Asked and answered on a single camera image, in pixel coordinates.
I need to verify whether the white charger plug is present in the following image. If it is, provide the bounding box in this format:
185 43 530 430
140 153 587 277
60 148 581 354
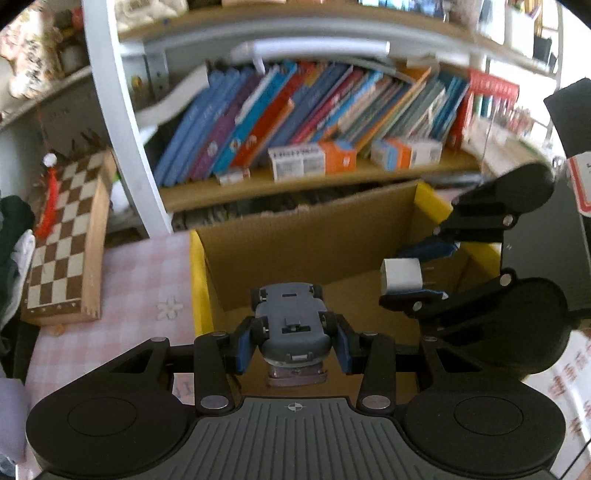
381 258 436 295

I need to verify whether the grey toy car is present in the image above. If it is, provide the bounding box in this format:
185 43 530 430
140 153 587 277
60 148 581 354
252 282 332 388

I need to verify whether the yellow cardboard box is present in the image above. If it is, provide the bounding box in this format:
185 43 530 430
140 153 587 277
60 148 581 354
188 179 505 407

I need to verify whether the pink checked tablecloth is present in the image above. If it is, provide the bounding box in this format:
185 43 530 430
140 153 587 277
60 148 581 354
25 232 195 404

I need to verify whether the orange white medicine box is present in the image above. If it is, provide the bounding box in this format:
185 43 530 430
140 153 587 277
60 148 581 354
267 140 358 182

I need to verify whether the wooden chess board box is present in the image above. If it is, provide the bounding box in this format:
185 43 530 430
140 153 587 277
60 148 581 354
21 149 116 326

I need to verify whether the red tassel ornament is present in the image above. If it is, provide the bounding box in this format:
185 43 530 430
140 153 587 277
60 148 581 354
35 153 59 239

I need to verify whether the pile of clothes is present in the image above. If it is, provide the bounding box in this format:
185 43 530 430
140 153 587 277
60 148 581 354
1 195 36 327

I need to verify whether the row of books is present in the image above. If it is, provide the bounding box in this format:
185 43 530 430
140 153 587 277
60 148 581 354
153 60 468 188

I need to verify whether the white bookshelf frame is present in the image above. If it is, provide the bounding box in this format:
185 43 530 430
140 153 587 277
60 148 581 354
82 1 562 237

